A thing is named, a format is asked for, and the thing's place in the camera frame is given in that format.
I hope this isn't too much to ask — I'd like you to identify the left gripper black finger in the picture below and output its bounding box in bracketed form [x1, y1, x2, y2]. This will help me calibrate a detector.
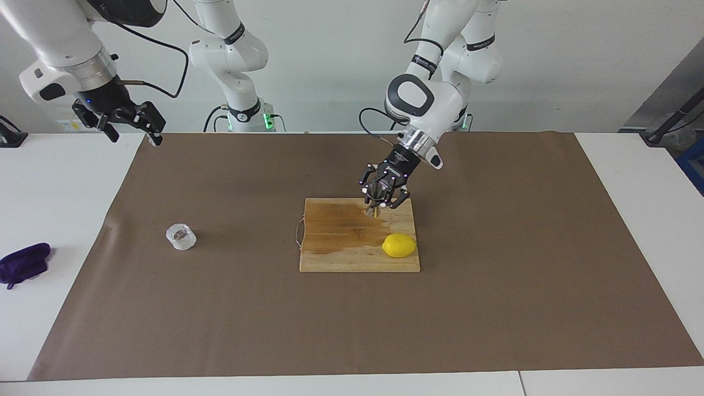
[382, 184, 411, 211]
[360, 164, 383, 199]

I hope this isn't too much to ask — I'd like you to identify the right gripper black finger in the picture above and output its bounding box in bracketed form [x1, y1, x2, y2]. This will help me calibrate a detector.
[72, 99, 119, 142]
[113, 102, 167, 147]

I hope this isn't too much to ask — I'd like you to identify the steel double jigger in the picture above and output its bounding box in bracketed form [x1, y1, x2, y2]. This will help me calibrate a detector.
[366, 184, 386, 219]

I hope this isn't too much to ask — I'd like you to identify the clear faceted glass cup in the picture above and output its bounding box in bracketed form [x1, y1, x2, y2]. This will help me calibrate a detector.
[166, 223, 197, 251]

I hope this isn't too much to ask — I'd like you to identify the yellow lemon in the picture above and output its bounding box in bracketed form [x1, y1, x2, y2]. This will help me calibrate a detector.
[382, 233, 418, 259]

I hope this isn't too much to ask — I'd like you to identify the wooden cutting board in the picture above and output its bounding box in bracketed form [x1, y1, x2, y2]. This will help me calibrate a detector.
[294, 198, 421, 273]

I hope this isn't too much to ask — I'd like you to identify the black desk object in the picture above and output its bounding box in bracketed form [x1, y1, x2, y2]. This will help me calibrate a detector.
[0, 115, 28, 148]

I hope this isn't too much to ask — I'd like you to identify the purple cloth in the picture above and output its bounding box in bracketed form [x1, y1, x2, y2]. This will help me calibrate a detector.
[0, 243, 51, 290]

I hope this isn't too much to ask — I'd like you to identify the brown paper table mat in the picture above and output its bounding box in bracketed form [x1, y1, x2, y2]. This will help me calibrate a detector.
[27, 131, 704, 381]

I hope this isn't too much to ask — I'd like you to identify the black tripod stand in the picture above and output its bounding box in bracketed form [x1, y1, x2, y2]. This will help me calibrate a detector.
[641, 88, 704, 146]

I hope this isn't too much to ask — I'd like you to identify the blue crate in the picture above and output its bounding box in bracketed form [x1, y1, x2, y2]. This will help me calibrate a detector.
[675, 137, 704, 196]

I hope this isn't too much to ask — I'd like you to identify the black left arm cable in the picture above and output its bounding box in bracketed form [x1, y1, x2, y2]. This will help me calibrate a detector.
[359, 107, 402, 149]

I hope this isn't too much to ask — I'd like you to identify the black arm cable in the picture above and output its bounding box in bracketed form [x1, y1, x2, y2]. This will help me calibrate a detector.
[359, 107, 402, 149]
[93, 0, 190, 100]

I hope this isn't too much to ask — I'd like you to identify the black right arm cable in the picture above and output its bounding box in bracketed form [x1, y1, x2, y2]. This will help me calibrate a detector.
[93, 0, 190, 100]

